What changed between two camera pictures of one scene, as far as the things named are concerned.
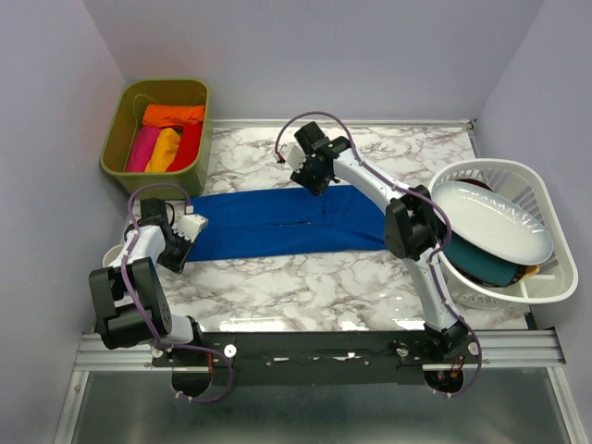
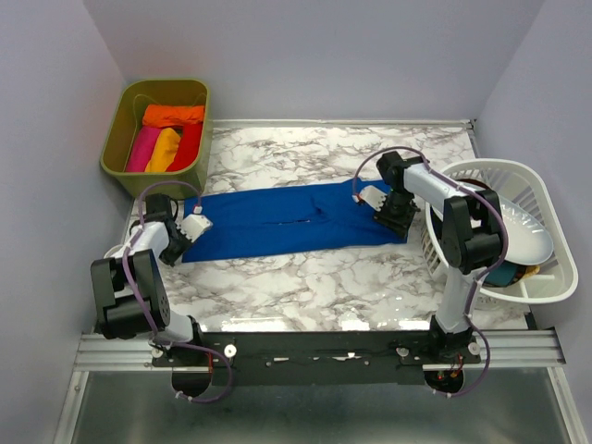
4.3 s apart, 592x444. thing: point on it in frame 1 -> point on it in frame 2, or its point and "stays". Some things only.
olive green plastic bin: x=130 y=97 stays
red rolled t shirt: x=189 y=147 stays
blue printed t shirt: x=288 y=222 stays
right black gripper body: x=309 y=178 -> x=397 y=211
